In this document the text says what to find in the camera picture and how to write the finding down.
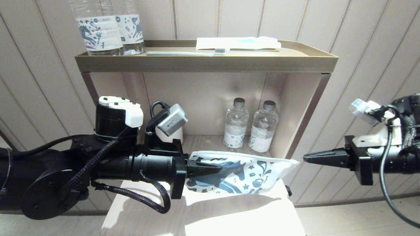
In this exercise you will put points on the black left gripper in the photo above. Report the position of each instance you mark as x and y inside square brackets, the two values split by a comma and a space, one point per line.
[174, 164]

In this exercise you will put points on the small black side knob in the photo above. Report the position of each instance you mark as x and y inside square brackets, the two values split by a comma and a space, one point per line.
[288, 190]

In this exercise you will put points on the white ribbed ceramic mug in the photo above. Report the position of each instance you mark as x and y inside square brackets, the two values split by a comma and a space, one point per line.
[170, 136]

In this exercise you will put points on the toothbrush in white wrapper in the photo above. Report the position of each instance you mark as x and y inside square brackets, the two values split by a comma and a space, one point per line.
[236, 42]

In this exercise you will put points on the beige wooden shelf unit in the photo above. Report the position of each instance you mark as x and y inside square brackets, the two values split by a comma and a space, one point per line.
[203, 64]

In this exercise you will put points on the light blue toothbrush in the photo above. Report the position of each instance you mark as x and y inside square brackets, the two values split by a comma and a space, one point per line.
[183, 53]

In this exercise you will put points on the large horse label water bottle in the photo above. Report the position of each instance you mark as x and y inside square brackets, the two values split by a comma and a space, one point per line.
[98, 34]
[131, 29]

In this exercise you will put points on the small clear water bottle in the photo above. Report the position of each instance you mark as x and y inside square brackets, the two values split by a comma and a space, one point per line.
[235, 131]
[262, 131]

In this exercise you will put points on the white blue horse pouch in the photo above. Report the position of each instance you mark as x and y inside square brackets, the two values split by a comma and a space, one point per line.
[249, 173]

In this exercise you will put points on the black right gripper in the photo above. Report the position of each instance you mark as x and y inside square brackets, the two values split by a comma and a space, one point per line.
[361, 160]

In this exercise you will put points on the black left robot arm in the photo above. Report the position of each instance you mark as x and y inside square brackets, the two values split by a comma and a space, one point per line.
[65, 167]

